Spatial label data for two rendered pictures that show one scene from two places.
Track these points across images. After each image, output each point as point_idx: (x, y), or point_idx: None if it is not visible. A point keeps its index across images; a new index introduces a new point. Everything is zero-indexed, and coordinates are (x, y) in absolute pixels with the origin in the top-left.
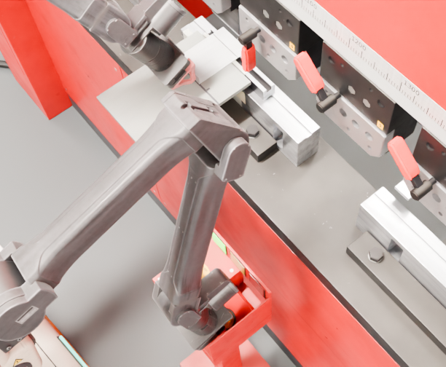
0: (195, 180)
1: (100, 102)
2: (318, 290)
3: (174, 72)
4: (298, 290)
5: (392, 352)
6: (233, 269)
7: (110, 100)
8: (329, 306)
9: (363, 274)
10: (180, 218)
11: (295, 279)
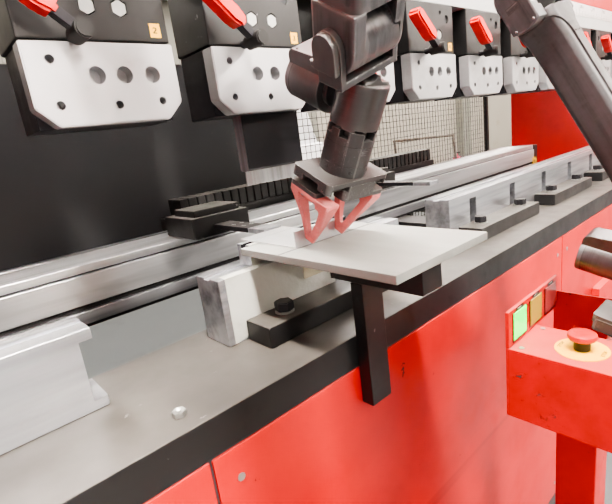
0: (577, 26)
1: (407, 271)
2: (514, 290)
3: (368, 163)
4: (503, 356)
5: (551, 229)
6: (540, 327)
7: (399, 265)
8: (521, 297)
9: (497, 236)
10: (610, 87)
11: (500, 338)
